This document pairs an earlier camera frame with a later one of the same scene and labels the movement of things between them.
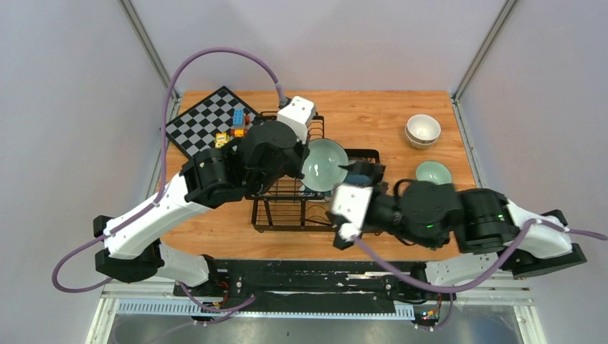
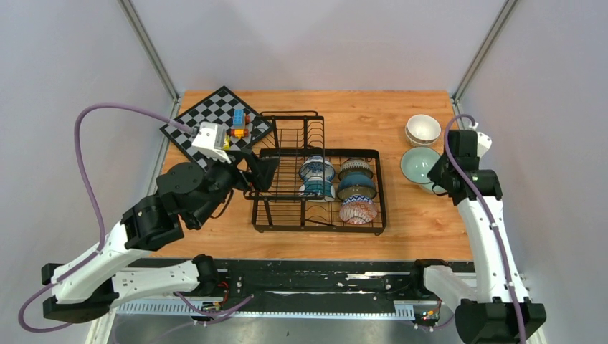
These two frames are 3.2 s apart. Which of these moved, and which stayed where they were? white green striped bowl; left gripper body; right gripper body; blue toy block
Moved: white green striped bowl; left gripper body; right gripper body
Stayed: blue toy block
